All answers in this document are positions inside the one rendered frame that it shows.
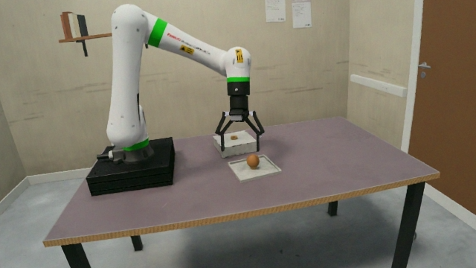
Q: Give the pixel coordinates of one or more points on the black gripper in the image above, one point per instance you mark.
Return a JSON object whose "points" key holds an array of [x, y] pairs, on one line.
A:
{"points": [[239, 102]]}

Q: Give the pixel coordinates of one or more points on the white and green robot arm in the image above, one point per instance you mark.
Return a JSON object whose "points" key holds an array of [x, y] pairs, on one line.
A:
{"points": [[129, 26]]}

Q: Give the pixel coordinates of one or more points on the orange-brown ball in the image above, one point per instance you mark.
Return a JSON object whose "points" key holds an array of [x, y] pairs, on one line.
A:
{"points": [[253, 160]]}

